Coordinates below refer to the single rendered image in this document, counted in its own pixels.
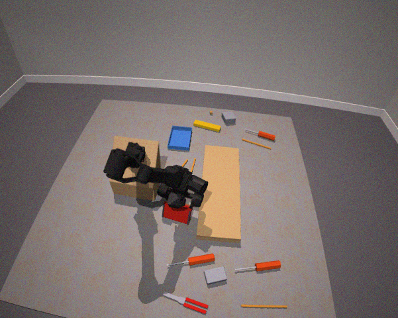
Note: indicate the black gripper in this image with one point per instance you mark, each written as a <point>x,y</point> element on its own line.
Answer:
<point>196,199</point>

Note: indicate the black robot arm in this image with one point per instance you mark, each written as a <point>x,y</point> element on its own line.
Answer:
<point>175,177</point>

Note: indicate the yellow rectangular bar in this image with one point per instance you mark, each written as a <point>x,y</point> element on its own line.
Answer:
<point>207,125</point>

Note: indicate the tan wooden panel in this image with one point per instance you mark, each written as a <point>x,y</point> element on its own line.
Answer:
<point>219,213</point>

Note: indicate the orange-handled awl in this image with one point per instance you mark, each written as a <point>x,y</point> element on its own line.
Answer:
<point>264,266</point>
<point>264,135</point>
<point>198,259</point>

